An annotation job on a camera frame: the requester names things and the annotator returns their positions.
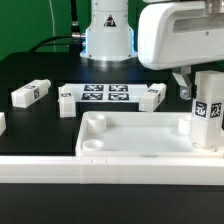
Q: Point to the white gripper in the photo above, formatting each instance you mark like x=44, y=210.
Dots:
x=179, y=34

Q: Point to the white desk tabletop tray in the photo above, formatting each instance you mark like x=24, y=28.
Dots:
x=140, y=134

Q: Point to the white fiducial marker sheet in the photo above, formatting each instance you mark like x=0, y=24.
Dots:
x=107, y=92

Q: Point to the white fence front bar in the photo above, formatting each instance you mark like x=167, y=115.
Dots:
x=171, y=171

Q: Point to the white fence bar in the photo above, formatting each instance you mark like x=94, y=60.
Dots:
x=2, y=123
x=171, y=171

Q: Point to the white fence left bar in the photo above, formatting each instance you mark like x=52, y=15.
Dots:
x=2, y=123

